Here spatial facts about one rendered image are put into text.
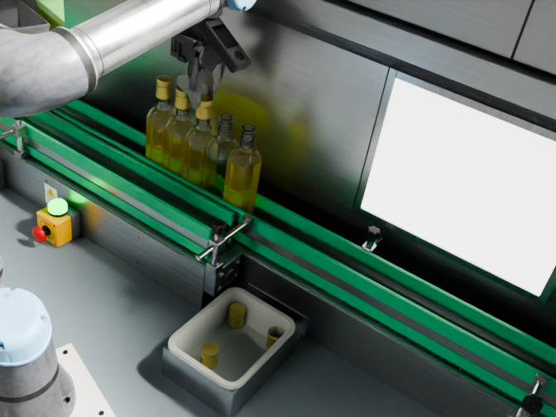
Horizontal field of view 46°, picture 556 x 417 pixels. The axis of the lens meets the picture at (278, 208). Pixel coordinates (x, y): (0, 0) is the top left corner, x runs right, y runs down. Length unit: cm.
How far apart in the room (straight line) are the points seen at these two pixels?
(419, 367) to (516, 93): 55
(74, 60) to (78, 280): 73
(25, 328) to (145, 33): 47
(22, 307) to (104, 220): 50
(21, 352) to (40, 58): 44
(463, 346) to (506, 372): 9
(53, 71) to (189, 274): 66
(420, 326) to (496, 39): 54
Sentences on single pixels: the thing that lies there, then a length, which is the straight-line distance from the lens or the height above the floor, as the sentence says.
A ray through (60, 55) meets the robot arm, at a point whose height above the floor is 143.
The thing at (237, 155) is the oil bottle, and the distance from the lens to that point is 136.
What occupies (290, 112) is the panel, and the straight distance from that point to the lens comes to 143.
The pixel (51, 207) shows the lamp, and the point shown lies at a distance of 160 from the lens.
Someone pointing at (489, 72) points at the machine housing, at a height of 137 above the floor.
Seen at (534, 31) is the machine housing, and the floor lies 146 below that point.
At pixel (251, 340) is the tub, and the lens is 140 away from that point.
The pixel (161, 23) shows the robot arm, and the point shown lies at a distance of 101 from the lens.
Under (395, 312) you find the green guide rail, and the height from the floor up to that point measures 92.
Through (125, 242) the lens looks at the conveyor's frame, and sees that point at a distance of 154.
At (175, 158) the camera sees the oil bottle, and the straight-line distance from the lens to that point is 149.
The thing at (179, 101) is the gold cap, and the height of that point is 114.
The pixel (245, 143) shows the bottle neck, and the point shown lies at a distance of 135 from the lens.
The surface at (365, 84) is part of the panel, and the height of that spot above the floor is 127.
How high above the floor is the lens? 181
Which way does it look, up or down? 36 degrees down
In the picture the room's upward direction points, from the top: 10 degrees clockwise
